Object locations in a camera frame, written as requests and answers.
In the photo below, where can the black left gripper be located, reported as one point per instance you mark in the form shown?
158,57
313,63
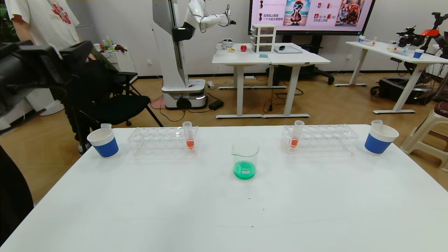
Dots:
29,70

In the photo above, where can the blue pigment test tube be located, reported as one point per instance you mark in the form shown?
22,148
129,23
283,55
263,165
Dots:
106,125

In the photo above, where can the yellow pigment test tube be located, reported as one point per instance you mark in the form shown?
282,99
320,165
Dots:
377,123

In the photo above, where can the black distant robot arm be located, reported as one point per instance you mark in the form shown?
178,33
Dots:
411,36

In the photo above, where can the black wheeled robot base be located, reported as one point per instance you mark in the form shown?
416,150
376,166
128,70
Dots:
395,91

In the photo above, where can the clear plastic test tube rack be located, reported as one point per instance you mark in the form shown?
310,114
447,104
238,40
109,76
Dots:
164,140
320,139

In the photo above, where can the orange pigment test tube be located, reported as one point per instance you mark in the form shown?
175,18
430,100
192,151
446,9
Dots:
190,143
294,142

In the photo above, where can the clear glass beaker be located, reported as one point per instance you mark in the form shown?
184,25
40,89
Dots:
245,171

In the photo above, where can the distant clear tube rack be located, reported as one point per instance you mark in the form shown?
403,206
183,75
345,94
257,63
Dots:
370,41
402,49

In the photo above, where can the distant clear beaker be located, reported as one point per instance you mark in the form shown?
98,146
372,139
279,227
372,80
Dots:
392,45

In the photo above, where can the small white paper cup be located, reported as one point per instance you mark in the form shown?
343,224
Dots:
97,47

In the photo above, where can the olive green jacket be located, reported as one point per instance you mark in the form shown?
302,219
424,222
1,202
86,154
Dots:
105,59

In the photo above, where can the white plant pot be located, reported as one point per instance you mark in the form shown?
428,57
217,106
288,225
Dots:
52,105

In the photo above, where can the person in white t-shirt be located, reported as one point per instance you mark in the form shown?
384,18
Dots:
45,21

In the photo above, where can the green drink bottle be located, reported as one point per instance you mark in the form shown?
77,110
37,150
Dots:
109,42

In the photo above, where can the brown plush toy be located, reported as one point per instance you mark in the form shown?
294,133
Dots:
120,48

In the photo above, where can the white low cabinet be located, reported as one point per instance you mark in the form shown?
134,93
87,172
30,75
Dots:
122,61

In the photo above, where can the black folding chair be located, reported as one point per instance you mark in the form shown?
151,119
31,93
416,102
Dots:
126,80

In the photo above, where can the black office chair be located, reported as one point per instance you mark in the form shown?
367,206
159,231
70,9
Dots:
112,105

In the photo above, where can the blue white paper cup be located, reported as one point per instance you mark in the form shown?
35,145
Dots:
104,147
377,145

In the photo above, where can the white humanoid robot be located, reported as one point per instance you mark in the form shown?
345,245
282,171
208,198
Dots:
171,52

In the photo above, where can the person in black clothes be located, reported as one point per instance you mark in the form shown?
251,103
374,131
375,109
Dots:
14,196

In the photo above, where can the white power strip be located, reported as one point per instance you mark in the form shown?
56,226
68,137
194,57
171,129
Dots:
211,84

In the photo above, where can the black power adapter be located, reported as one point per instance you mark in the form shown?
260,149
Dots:
216,104

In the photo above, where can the small white round device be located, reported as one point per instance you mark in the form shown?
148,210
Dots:
227,43

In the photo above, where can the white standing desk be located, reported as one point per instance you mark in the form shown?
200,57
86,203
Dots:
297,58
241,57
392,51

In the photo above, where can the white mini drawer unit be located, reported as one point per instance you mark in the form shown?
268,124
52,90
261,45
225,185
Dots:
263,39

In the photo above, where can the grey flat tray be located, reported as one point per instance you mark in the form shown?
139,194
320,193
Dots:
287,50

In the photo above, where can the black display stand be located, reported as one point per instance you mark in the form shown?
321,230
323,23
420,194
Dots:
308,71

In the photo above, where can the beige plastic stool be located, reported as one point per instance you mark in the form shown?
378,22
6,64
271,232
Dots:
427,133

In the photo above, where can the large wall display screen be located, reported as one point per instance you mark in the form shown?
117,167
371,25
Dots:
311,17

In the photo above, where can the black camera tripod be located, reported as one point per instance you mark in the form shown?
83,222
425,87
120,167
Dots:
439,15

